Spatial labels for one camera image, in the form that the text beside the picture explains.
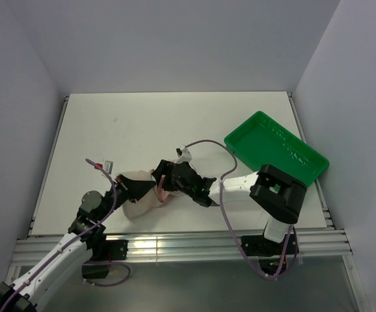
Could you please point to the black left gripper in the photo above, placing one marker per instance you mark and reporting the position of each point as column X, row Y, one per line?
column 133, row 188

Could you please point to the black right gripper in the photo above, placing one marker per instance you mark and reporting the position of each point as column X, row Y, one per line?
column 164, row 168

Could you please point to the round mesh laundry bag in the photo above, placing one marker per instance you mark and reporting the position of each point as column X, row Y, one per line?
column 134, row 210

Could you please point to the pink bra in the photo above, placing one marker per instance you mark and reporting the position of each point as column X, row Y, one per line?
column 162, row 194

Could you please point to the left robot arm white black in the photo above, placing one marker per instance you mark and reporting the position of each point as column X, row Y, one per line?
column 33, row 290

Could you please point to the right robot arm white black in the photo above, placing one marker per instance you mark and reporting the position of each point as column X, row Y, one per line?
column 279, row 194

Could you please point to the green plastic tray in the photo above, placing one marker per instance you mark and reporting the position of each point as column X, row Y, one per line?
column 261, row 140

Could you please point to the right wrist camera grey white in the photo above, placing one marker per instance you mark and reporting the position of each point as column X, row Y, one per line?
column 183, row 154

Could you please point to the aluminium mounting rail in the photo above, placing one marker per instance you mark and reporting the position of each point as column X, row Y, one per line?
column 199, row 246

